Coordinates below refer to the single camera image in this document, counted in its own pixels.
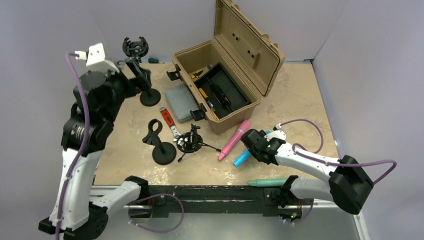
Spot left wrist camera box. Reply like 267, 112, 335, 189
73, 42, 120, 74

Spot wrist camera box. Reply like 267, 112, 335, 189
265, 123, 287, 141
73, 42, 120, 74

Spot black toolbox tray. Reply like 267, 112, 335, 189
194, 62, 251, 119

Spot yellow black pliers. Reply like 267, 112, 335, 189
191, 69, 204, 79

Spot purple cable loop front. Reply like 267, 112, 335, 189
128, 193, 185, 234

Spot green handled screwdriver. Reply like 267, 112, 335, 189
148, 57, 164, 64

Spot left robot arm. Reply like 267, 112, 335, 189
38, 59, 152, 240

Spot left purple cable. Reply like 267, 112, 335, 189
54, 52, 92, 240

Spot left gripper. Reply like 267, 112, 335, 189
102, 57, 152, 122

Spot black tripod shock mount stand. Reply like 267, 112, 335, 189
176, 124, 222, 162

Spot blue microphone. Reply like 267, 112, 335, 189
233, 129, 271, 168

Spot tall black mic stand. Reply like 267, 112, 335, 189
122, 36, 161, 107

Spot black round base mic stand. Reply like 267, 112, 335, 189
142, 118, 177, 165

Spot yellow handled tool in tray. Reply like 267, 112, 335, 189
198, 87, 220, 120

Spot black front mounting rail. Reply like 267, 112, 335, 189
130, 184, 314, 219

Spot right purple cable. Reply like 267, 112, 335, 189
279, 118, 398, 186

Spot pink microphone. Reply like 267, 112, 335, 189
218, 120, 251, 162

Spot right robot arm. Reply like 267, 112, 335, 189
241, 129, 374, 215

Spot grey flat case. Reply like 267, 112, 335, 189
165, 84, 199, 124

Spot red adjustable wrench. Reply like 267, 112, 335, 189
159, 106, 181, 143

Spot mint green microphone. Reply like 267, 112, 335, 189
247, 178, 287, 188

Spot tan plastic toolbox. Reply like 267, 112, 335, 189
167, 0, 285, 134

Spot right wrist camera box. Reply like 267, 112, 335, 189
265, 123, 287, 141

